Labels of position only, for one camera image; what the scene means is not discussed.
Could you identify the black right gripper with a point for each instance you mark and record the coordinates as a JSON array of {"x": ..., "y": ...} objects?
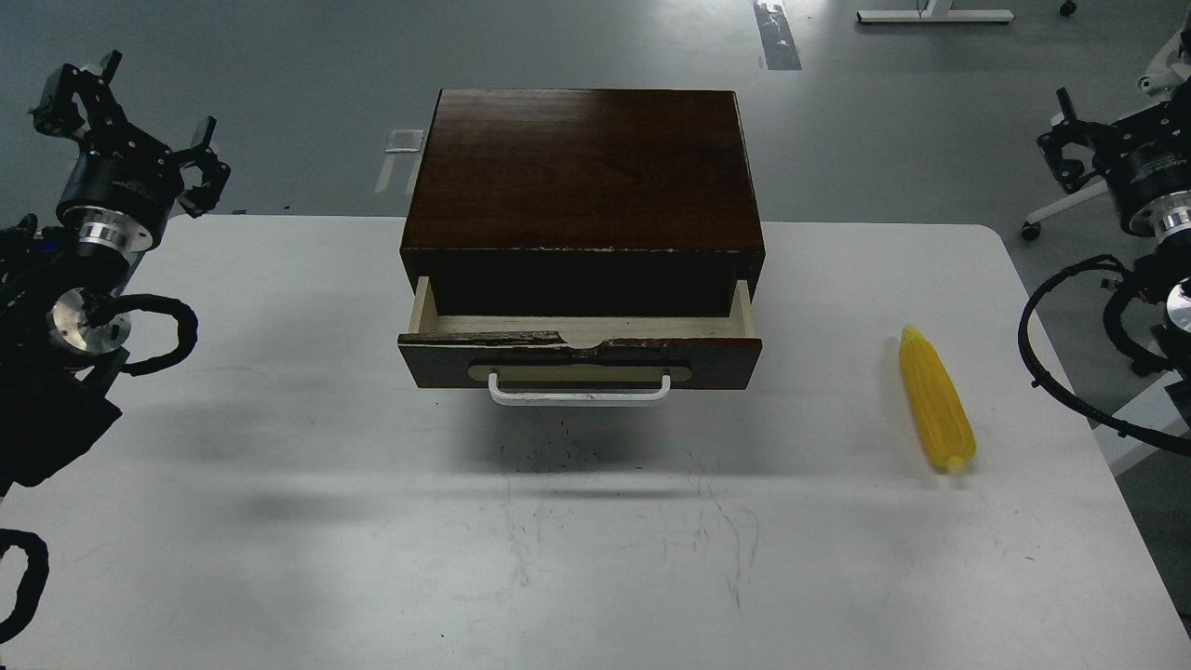
[{"x": 1149, "y": 172}]

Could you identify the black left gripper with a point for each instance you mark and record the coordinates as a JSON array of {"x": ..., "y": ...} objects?
[{"x": 124, "y": 170}]

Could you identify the yellow corn cob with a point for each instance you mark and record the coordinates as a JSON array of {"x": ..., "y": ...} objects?
[{"x": 942, "y": 425}]

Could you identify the wooden drawer with white handle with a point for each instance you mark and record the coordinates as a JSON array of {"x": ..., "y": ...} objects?
[{"x": 594, "y": 361}]

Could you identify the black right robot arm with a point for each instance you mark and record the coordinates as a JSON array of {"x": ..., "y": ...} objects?
[{"x": 1070, "y": 149}]

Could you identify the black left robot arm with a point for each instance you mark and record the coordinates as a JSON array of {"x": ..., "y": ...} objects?
[{"x": 69, "y": 326}]

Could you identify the dark wooden drawer cabinet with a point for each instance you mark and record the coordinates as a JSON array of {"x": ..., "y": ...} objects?
[{"x": 584, "y": 202}]

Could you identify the white desk foot bar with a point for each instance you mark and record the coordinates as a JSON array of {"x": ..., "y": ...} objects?
[{"x": 934, "y": 12}]

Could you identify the grey floor tape strip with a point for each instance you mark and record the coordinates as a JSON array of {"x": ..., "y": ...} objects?
[{"x": 779, "y": 51}]

